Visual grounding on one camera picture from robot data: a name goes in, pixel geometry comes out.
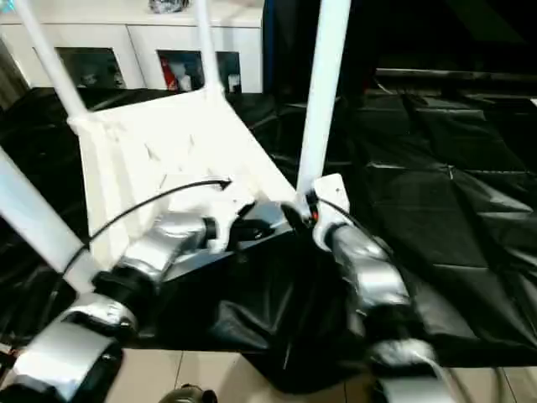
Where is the white plastic table top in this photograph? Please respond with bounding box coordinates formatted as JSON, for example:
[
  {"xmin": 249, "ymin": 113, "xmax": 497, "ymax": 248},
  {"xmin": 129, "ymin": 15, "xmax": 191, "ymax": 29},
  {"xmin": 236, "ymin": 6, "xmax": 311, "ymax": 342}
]
[{"xmin": 67, "ymin": 88, "xmax": 300, "ymax": 271}]

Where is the white plastic table leg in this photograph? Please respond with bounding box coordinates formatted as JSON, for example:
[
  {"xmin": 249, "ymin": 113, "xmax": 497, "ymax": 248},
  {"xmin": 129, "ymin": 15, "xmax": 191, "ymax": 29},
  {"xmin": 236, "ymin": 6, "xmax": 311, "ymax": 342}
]
[
  {"xmin": 0, "ymin": 146, "xmax": 98, "ymax": 291},
  {"xmin": 295, "ymin": 0, "xmax": 353, "ymax": 204},
  {"xmin": 15, "ymin": 0, "xmax": 90, "ymax": 128},
  {"xmin": 194, "ymin": 0, "xmax": 226, "ymax": 103}
]

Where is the black mat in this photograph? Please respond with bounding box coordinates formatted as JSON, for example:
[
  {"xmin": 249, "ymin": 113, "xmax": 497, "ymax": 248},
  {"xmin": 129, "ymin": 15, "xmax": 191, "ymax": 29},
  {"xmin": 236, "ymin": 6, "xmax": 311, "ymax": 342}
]
[{"xmin": 0, "ymin": 80, "xmax": 537, "ymax": 394}]

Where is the black robot left foot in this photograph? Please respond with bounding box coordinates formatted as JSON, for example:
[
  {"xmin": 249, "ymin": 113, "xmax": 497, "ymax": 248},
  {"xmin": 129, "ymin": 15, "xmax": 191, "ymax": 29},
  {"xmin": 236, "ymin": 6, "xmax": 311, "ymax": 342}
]
[{"xmin": 159, "ymin": 385, "xmax": 217, "ymax": 403}]

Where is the dark grey bar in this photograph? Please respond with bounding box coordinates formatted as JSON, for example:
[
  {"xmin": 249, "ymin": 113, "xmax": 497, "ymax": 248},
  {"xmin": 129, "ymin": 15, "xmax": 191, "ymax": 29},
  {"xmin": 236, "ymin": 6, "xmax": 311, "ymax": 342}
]
[{"xmin": 376, "ymin": 69, "xmax": 537, "ymax": 85}]

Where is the white glass-door cabinet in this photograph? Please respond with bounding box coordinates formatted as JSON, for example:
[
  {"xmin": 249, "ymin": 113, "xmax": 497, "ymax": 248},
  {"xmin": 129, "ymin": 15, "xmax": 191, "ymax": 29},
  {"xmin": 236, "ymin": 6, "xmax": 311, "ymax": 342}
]
[{"xmin": 0, "ymin": 0, "xmax": 266, "ymax": 93}]

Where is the shiny silver ornament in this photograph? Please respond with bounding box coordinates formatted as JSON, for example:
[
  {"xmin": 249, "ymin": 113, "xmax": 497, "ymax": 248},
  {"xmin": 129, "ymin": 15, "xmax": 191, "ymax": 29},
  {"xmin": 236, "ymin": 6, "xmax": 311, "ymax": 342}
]
[{"xmin": 149, "ymin": 0, "xmax": 190, "ymax": 14}]

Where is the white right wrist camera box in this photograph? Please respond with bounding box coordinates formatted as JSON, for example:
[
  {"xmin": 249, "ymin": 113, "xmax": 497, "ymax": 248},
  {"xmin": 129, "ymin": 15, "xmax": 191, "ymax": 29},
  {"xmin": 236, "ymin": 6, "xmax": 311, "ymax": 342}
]
[{"xmin": 310, "ymin": 174, "xmax": 351, "ymax": 251}]

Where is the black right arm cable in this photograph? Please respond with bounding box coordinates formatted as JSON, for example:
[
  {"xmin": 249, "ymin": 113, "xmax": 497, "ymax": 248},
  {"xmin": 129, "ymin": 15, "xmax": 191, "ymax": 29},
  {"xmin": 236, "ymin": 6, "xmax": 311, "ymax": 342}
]
[{"xmin": 315, "ymin": 198, "xmax": 395, "ymax": 261}]

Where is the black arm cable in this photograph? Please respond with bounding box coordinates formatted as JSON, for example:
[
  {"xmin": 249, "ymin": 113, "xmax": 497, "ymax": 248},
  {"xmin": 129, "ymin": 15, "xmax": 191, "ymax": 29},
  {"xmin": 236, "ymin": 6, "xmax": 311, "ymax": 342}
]
[
  {"xmin": 46, "ymin": 178, "xmax": 234, "ymax": 337},
  {"xmin": 315, "ymin": 198, "xmax": 395, "ymax": 261}
]

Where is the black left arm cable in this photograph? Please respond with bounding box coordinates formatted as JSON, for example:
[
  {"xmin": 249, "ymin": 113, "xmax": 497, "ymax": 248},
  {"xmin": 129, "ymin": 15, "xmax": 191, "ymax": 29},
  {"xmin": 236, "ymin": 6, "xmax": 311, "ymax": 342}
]
[{"xmin": 46, "ymin": 178, "xmax": 234, "ymax": 337}]

